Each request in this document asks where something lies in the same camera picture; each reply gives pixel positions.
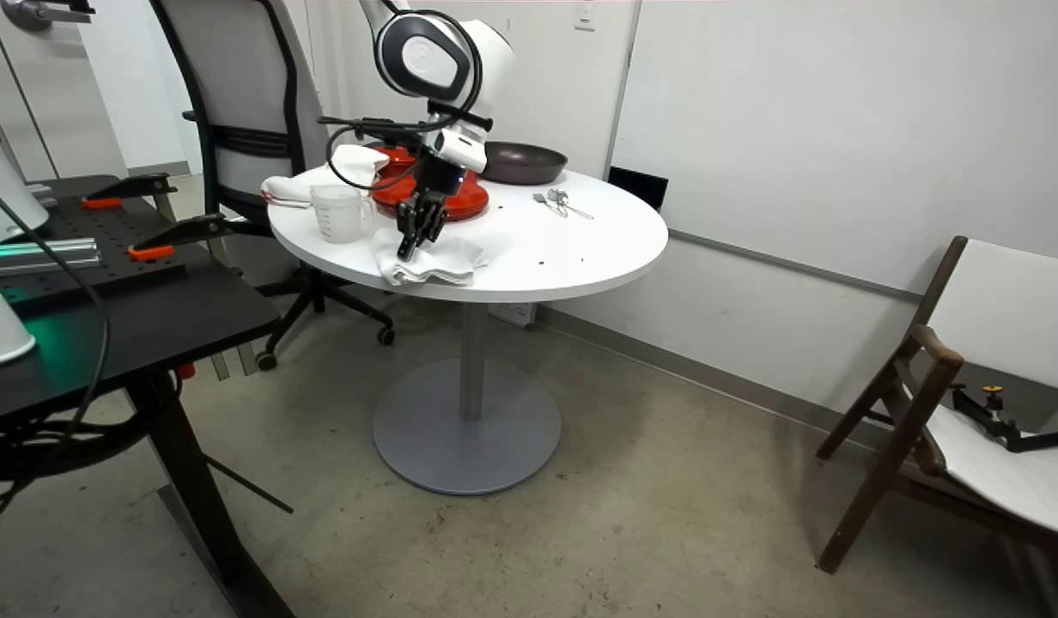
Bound metal spoon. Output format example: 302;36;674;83
546;187;593;221

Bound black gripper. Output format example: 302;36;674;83
395;155;460;261

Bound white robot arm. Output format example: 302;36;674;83
361;0;510;258

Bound round white pedestal table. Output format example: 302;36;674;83
270;171;671;494

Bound black perforated workbench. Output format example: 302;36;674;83
0;171;300;618

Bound orange black clamp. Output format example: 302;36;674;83
79;176;174;214
125;215;226;265

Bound red bowl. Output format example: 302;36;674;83
379;145;415;187

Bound clear plastic cup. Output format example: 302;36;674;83
309;185;363;242

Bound white towel with red stripes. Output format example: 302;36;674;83
368;229;487;285

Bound black office chair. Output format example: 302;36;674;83
146;0;398;374

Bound black frying pan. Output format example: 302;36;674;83
483;142;565;185

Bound red plate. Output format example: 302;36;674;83
372;171;487;223

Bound white folded towel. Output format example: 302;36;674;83
259;145;384;207

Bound wooden folding chair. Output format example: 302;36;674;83
818;237;1058;573

